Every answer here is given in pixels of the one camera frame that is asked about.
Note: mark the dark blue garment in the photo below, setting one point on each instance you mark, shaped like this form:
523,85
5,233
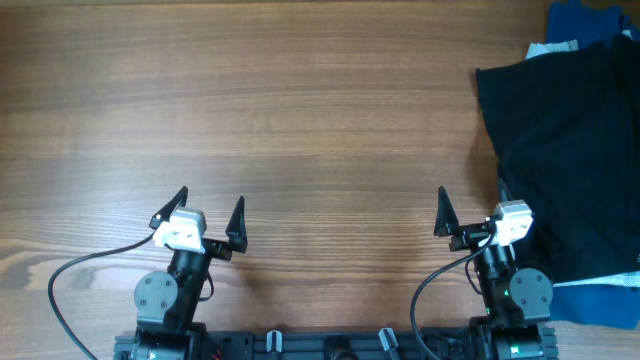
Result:
612,300

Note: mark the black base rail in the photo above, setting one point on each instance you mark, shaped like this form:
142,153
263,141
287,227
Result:
330,344

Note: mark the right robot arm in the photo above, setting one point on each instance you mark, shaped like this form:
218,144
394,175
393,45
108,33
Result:
517,298

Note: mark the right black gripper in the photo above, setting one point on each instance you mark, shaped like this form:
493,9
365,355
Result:
447,225

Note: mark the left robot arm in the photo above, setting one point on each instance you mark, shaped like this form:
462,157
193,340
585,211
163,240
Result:
167,300

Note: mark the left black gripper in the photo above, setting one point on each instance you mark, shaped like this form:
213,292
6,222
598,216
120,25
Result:
221,248

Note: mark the black shorts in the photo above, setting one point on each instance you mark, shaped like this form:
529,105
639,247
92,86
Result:
565,129

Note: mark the light blue denim shorts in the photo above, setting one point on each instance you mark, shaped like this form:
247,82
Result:
550,48

